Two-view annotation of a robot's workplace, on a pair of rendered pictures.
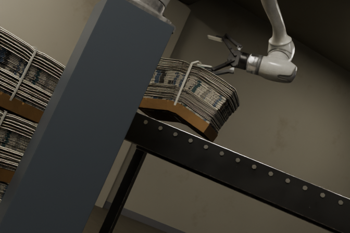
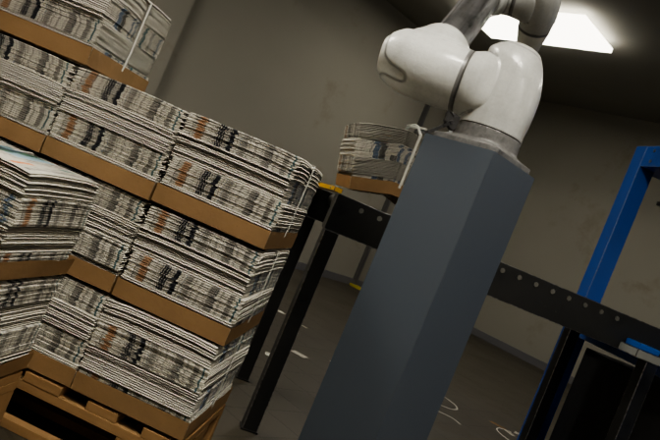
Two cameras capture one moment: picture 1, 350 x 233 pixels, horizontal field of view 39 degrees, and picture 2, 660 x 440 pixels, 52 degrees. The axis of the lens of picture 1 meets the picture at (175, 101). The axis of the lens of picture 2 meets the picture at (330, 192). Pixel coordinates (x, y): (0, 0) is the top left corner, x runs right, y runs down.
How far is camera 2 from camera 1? 118 cm
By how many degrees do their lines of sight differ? 27
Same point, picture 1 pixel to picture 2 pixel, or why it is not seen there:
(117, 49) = (490, 215)
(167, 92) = (390, 171)
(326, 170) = not seen: hidden behind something
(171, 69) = (393, 141)
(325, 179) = not seen: hidden behind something
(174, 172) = not seen: hidden behind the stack
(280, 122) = (328, 86)
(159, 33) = (522, 189)
